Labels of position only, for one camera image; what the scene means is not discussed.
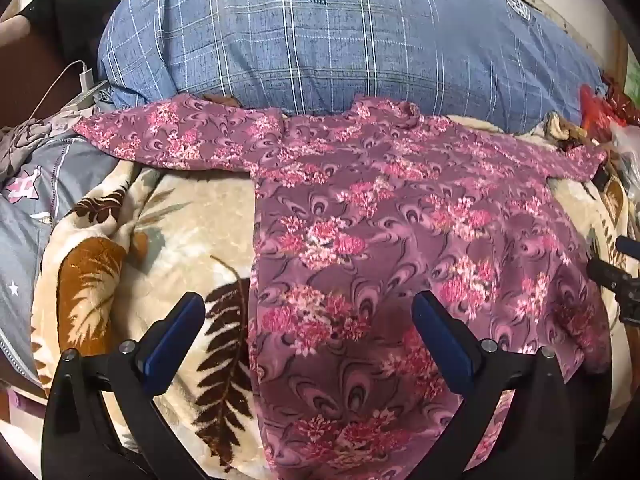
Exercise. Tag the red plastic bag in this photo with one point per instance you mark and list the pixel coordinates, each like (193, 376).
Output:
(602, 105)

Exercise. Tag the grey star print quilt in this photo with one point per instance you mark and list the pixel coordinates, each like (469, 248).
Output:
(30, 240)

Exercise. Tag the white charger plug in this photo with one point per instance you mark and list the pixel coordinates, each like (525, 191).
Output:
(85, 80)

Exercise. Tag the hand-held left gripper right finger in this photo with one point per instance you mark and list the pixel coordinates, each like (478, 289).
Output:
(441, 342)

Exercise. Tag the white power strip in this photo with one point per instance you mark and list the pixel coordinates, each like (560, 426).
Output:
(85, 97)

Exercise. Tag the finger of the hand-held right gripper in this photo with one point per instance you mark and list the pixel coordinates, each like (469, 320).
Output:
(629, 246)
(612, 275)

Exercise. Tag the blue plaid pillow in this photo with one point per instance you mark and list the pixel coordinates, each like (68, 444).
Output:
(300, 50)

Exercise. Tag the beige leaf print blanket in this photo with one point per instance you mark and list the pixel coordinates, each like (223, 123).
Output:
(175, 230)

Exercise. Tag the clear plastic bag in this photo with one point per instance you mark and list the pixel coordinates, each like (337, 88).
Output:
(625, 142)

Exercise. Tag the purple floral shirt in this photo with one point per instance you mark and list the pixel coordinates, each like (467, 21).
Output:
(375, 220)

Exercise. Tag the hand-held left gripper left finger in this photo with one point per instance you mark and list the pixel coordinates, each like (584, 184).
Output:
(172, 342)

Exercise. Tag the black cloth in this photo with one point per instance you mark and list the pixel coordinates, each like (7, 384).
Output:
(75, 20)

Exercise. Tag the beige crumpled cloth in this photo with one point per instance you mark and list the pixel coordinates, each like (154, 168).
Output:
(562, 127)

